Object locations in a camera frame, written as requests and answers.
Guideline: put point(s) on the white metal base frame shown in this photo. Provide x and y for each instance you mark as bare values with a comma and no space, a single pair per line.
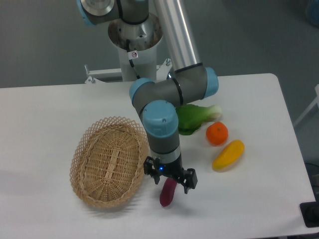
164,71

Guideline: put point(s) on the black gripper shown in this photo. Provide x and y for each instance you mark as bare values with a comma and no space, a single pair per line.
155,168

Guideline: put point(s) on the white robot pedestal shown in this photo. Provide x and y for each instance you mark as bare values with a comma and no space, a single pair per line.
137,47

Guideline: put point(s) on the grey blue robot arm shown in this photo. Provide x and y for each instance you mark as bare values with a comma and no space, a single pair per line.
154,102

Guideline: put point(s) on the orange tangerine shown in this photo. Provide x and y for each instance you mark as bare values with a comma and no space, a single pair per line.
217,133

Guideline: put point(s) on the woven wicker basket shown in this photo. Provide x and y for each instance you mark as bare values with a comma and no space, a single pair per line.
107,167

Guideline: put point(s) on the white furniture frame right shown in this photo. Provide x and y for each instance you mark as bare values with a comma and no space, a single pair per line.
309,111

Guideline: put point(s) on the black device at table edge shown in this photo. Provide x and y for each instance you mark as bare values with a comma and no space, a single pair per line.
310,213

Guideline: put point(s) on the green bok choy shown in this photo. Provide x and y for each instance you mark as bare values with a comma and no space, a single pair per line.
191,117

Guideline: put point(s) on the yellow mango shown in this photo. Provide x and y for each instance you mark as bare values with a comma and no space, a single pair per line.
229,155

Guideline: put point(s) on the blue object top right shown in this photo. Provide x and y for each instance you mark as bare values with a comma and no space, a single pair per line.
312,12

